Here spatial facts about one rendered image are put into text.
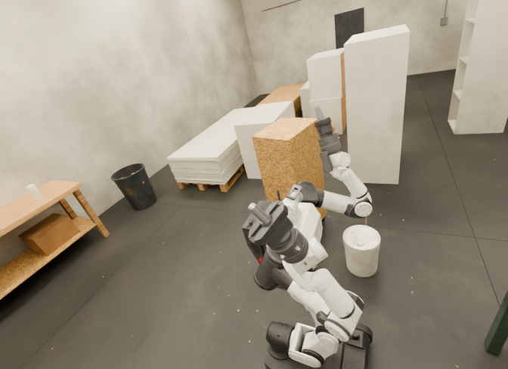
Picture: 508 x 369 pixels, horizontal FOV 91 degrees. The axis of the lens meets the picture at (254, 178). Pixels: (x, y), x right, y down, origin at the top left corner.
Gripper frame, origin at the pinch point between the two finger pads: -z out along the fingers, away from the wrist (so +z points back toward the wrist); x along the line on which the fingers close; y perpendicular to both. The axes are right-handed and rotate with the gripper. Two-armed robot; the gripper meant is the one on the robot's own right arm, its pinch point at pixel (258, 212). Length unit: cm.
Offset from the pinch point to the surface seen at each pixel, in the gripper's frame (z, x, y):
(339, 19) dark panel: 181, 657, -527
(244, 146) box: 121, 105, -295
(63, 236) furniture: 34, -152, -339
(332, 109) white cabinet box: 205, 286, -296
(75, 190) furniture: 5, -96, -340
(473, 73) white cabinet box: 224, 372, -113
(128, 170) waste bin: 47, -40, -414
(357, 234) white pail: 160, 62, -79
